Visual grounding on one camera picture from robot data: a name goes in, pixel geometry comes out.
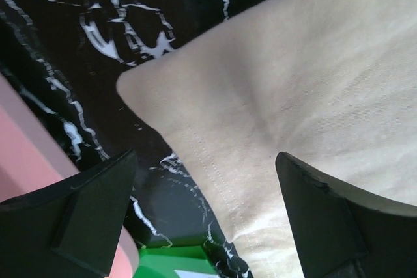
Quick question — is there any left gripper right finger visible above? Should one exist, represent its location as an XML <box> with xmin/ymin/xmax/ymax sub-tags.
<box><xmin>276</xmin><ymin>152</ymin><xmax>416</xmax><ymax>277</ymax></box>

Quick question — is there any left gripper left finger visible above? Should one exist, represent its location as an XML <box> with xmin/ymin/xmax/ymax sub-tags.
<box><xmin>1</xmin><ymin>150</ymin><xmax>137</xmax><ymax>277</ymax></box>

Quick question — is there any beige t shirt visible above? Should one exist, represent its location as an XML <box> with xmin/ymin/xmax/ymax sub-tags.
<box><xmin>117</xmin><ymin>0</ymin><xmax>416</xmax><ymax>277</ymax></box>

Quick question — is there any pink tiered shelf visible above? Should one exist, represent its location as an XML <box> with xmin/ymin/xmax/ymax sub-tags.
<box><xmin>1</xmin><ymin>80</ymin><xmax>139</xmax><ymax>277</ymax></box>

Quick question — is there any green board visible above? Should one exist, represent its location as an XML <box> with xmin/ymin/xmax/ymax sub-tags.
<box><xmin>133</xmin><ymin>246</ymin><xmax>220</xmax><ymax>278</ymax></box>

